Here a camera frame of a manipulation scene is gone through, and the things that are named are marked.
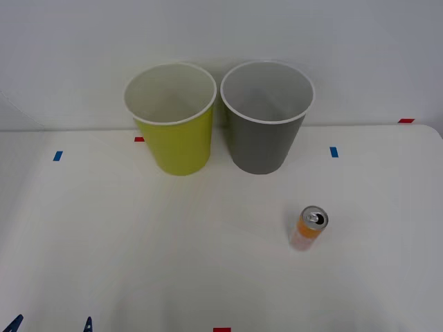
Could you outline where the grey plastic waste bin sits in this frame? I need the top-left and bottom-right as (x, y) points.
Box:
(219, 59), (316, 176)

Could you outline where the orange drink can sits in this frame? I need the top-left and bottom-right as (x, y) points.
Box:
(290, 205), (329, 253)

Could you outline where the yellow-green plastic waste bin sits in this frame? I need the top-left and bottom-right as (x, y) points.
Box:
(123, 62), (218, 177)

